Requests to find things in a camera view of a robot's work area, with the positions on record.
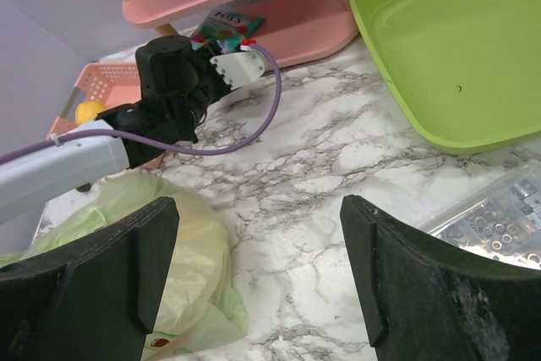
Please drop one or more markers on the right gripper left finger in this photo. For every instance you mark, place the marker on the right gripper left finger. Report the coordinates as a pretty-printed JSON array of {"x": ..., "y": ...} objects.
[{"x": 96, "y": 298}]

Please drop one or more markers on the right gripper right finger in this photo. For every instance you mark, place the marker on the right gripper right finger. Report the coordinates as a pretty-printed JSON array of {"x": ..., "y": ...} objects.
[{"x": 424, "y": 299}]

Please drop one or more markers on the avocado print plastic bag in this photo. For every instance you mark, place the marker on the avocado print plastic bag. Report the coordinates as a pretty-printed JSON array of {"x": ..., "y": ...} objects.
[{"x": 199, "y": 308}]

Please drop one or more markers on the cherry mint candy packet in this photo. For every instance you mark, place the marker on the cherry mint candy packet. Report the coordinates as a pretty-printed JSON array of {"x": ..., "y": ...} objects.
[{"x": 226, "y": 28}]

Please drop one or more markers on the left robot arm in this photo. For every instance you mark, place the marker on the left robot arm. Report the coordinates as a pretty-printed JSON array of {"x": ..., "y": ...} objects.
[{"x": 177, "y": 85}]

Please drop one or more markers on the clear plastic container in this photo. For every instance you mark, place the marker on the clear plastic container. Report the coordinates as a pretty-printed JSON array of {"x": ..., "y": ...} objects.
[{"x": 500, "y": 222}]

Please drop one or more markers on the yellow lemon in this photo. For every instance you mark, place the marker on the yellow lemon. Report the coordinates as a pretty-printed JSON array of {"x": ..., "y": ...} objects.
[{"x": 88, "y": 110}]

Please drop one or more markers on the pink perforated basket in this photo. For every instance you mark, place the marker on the pink perforated basket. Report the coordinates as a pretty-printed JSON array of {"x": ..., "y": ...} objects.
[{"x": 113, "y": 84}]

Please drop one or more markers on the green plastic tray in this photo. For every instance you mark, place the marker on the green plastic tray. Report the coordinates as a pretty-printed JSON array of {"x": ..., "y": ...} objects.
[{"x": 466, "y": 73}]

